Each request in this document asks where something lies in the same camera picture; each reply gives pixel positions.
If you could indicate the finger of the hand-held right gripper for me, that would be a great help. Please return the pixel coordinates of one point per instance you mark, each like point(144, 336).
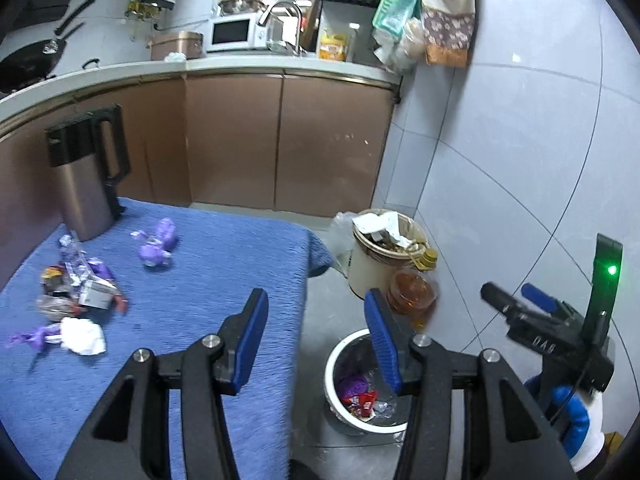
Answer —
point(537, 296)
point(500, 300)

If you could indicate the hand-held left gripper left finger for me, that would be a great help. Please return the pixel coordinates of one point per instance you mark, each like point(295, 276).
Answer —
point(252, 340)

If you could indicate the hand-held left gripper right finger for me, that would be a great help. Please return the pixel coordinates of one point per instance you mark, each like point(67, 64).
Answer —
point(382, 345)

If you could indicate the white trash bin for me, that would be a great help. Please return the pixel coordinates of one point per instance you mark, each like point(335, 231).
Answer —
point(334, 360)

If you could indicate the red wrapper strip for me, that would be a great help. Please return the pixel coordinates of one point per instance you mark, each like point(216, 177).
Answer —
point(120, 304)

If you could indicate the small white box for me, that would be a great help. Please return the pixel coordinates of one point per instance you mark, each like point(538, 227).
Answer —
point(95, 294)

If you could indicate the white tissue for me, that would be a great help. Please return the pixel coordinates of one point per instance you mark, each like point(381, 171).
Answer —
point(82, 335)

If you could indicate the brown snack packet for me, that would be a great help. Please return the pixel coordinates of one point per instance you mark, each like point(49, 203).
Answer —
point(52, 307)

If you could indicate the silver foil wrapper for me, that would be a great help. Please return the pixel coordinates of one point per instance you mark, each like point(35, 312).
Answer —
point(67, 245)

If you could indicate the long purple wrapper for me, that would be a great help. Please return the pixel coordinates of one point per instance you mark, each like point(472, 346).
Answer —
point(35, 336)

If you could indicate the person's right hand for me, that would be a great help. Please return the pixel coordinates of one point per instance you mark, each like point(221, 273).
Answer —
point(575, 420)

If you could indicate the oil bottle with yellow cap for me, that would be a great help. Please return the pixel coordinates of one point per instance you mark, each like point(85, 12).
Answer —
point(412, 292)

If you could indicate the blue towel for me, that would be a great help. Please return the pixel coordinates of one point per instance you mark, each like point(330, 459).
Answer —
point(200, 285)

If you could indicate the beige bucket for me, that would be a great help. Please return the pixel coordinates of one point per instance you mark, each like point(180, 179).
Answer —
point(365, 270)

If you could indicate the clear plastic bag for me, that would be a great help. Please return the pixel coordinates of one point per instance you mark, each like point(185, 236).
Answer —
point(341, 245)

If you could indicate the paper scraps in bucket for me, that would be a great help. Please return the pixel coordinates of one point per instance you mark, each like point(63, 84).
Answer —
point(380, 227)

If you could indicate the brown kitchen cabinet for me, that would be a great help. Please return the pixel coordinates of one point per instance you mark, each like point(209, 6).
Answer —
point(230, 140)

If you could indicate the steel electric kettle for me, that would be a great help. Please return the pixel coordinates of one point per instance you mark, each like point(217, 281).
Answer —
point(85, 195)

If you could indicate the white plastic bag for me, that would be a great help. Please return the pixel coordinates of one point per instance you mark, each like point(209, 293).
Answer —
point(400, 50)

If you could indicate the white kitchen countertop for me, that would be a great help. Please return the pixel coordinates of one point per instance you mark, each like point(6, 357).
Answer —
point(150, 70)

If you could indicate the patterned hanging cloth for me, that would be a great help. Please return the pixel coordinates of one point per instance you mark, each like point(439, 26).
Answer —
point(447, 15)

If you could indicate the white rag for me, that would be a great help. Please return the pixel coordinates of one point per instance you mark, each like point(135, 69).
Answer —
point(175, 57)

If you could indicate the yellow packet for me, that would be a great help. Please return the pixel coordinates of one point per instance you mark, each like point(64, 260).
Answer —
point(331, 45)

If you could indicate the brown rice cooker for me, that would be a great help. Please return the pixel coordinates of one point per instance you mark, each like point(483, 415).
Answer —
point(175, 44)

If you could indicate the white microwave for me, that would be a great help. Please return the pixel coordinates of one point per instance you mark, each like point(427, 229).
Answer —
point(232, 34)

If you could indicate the green plastic basket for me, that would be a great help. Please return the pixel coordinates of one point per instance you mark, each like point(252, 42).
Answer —
point(395, 10)

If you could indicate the steel faucet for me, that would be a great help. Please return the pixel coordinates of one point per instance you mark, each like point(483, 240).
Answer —
point(295, 15)

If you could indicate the steel pot with lid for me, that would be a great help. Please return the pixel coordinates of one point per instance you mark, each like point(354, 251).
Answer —
point(240, 4)

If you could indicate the water heater pipes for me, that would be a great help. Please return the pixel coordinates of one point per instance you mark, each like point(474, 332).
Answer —
point(142, 9)

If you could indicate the black frying pan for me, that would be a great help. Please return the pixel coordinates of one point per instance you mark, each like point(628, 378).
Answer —
point(25, 67)

